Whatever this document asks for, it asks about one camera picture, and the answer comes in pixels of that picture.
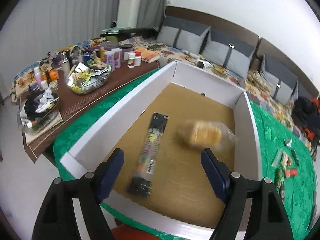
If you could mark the clear long snack packet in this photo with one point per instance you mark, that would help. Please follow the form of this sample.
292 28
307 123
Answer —
277 158

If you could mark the silver foil snack packet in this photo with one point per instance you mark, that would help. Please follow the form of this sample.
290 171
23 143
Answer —
288 142

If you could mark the glass bowl with sundries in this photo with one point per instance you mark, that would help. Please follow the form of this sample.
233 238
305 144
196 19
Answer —
38 110

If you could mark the small brown snack packet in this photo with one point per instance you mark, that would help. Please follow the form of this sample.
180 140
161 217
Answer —
289 161

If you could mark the beige folded cloth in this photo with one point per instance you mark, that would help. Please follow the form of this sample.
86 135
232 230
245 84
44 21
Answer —
255 79

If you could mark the grey cushion middle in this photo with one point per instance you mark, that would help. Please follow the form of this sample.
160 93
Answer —
229 51

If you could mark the red cap bottle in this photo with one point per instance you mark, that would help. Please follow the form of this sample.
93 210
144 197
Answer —
138 58

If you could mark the grey cushion left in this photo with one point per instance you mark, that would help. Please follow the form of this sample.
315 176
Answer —
183 34

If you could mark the dark chocolate bar wrapper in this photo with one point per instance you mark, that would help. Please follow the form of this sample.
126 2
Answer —
295 157

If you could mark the long black candy packet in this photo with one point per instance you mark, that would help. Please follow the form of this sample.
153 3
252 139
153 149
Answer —
140 184

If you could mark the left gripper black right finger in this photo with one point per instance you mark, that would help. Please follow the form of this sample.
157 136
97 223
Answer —
267 219

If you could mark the green sausage snack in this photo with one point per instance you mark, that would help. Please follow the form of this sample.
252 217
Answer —
279 178

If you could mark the brown sausage snack stick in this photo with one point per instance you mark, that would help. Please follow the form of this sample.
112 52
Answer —
282 191

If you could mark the brown sofa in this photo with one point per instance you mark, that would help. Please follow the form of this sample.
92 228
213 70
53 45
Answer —
262 46

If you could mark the bread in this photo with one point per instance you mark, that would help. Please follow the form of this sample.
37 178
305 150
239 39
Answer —
207 134

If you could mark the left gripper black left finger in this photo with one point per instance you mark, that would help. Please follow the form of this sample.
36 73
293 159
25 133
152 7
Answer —
56 218

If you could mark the grey curtain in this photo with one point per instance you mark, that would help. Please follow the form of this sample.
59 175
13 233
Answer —
36 26

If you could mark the glass bowl with packets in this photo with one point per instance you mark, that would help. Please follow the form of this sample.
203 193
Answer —
83 80

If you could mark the red snack packet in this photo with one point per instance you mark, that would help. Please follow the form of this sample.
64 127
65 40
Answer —
290 173

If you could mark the small beige snack packet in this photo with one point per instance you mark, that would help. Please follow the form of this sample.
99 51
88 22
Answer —
284 160

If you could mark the white medicine bottle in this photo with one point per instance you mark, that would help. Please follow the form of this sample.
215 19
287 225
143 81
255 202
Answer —
131 59

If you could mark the grey cushion right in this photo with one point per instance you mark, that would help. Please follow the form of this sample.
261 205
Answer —
282 82

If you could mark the white cardboard box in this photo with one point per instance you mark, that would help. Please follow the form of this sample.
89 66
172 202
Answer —
182 202

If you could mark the black and orange clothes pile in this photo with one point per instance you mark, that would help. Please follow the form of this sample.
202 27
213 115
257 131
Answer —
305 115

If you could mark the green floral tablecloth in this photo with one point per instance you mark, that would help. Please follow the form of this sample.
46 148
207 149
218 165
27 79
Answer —
298 190

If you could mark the purple white canister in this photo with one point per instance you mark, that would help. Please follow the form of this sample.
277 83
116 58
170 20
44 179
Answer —
109 59

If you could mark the orange book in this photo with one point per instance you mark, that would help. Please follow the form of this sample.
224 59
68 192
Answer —
147 55

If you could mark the pink white canister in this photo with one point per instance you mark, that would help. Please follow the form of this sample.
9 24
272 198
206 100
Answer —
117 57

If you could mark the grey cushion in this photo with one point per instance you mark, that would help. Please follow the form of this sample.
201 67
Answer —
229 51
282 82
183 34

